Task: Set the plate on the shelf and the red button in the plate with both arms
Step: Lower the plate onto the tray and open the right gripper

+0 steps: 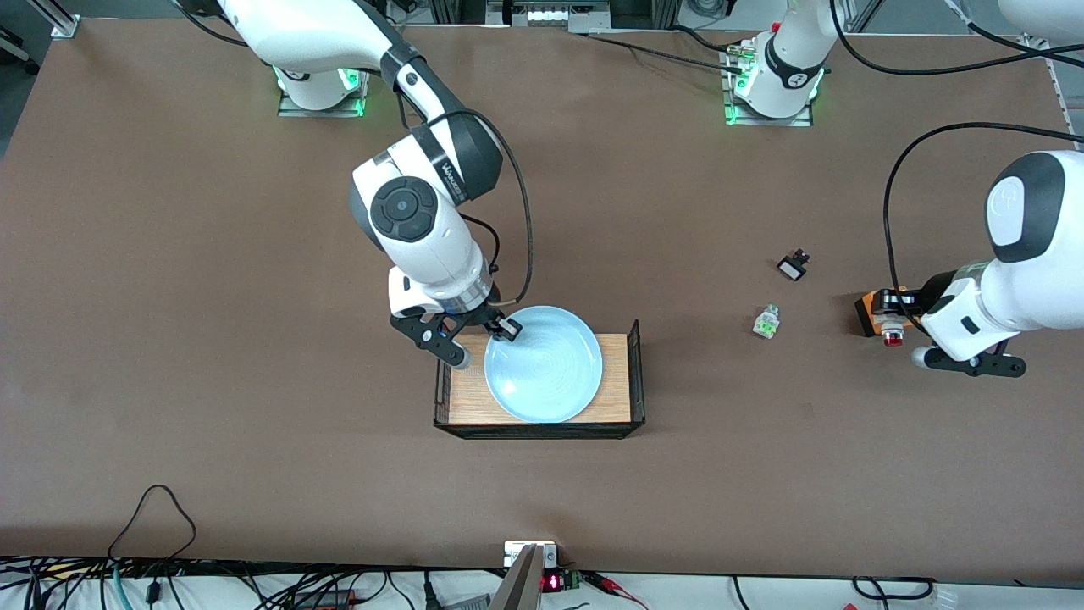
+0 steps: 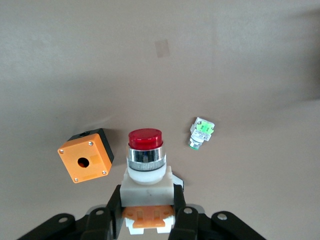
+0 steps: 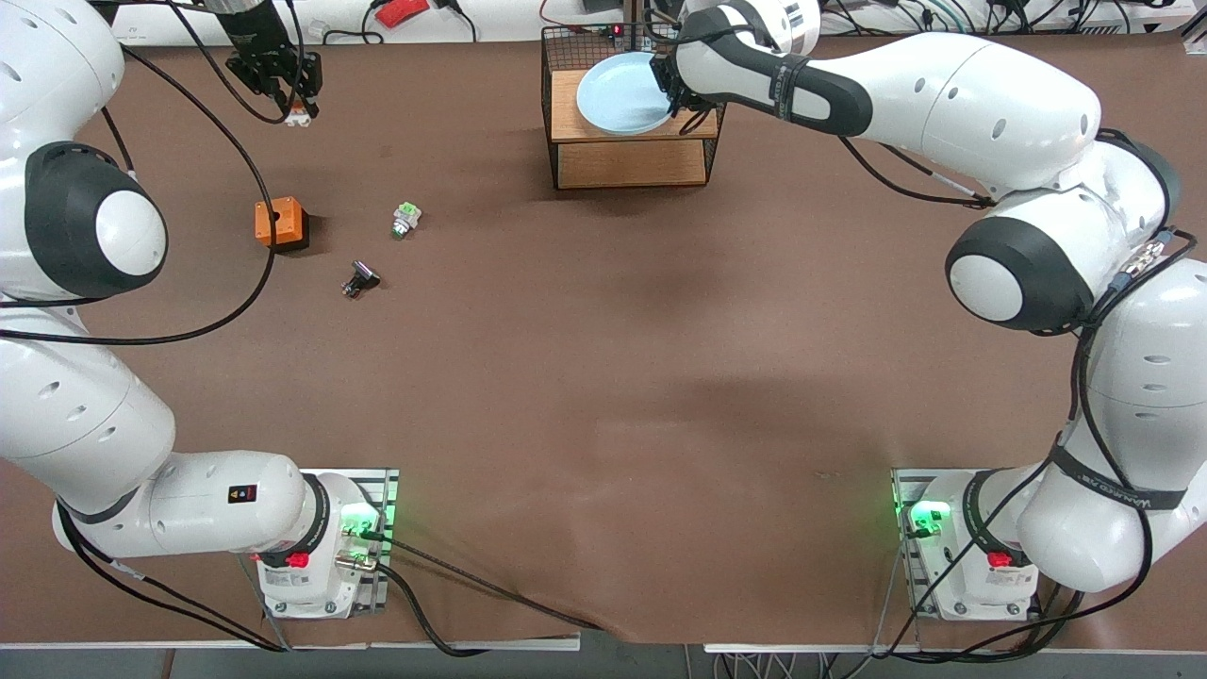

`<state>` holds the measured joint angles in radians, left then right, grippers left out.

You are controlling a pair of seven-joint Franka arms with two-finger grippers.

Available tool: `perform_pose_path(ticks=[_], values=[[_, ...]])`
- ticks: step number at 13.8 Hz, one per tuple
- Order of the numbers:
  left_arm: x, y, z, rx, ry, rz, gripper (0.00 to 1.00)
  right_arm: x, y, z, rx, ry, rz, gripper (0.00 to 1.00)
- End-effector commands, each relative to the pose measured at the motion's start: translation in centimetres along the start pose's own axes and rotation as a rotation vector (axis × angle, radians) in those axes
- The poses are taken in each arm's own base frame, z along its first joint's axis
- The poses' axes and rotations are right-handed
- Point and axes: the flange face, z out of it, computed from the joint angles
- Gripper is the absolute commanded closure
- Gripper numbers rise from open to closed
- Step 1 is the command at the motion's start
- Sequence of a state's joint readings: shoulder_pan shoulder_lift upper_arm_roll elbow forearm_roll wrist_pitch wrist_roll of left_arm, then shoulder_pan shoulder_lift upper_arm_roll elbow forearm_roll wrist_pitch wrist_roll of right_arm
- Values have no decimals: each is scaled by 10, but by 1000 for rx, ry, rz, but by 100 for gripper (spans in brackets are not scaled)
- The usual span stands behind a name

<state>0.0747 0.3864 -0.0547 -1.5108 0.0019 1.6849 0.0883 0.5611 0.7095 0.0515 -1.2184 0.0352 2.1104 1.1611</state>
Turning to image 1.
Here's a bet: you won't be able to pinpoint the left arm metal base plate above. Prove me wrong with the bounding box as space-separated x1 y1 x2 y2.
722 42 816 128

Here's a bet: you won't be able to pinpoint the silver metal mounting plate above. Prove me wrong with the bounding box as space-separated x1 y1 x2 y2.
504 541 558 568

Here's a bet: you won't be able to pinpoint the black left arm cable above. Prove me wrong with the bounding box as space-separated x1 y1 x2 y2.
828 0 1084 331

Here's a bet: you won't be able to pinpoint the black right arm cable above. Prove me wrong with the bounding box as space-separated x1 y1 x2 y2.
398 85 534 308

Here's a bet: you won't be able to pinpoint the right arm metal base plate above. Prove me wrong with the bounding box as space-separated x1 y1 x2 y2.
276 68 370 119

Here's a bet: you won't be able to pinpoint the red and black probe leads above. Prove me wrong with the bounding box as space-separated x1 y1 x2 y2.
583 571 650 610

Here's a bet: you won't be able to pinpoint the black coiled cable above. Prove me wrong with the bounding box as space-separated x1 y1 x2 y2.
851 576 937 603

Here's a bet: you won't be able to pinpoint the black looped cable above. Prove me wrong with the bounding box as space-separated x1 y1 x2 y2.
108 485 197 562

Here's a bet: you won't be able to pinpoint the black wire tray wooden base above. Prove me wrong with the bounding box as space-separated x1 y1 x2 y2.
433 319 646 440

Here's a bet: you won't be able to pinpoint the aluminium frame profile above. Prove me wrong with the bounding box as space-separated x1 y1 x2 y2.
25 0 82 40

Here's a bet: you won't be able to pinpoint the light blue plate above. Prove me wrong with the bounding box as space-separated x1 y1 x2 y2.
484 306 604 424

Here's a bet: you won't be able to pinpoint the black cable across table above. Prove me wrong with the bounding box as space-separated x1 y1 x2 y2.
584 25 748 75

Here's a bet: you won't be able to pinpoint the grey metal bar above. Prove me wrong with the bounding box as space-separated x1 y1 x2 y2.
489 545 544 610

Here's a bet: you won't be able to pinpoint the white power strip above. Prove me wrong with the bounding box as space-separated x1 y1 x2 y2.
487 0 611 26

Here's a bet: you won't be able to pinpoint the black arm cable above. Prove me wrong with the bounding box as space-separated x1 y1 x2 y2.
398 85 534 308
828 0 1084 331

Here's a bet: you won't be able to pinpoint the orange button enclosure box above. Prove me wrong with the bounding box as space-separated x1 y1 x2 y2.
854 288 920 338

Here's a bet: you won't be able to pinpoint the tangled black cable bundle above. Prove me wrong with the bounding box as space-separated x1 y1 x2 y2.
0 555 509 610

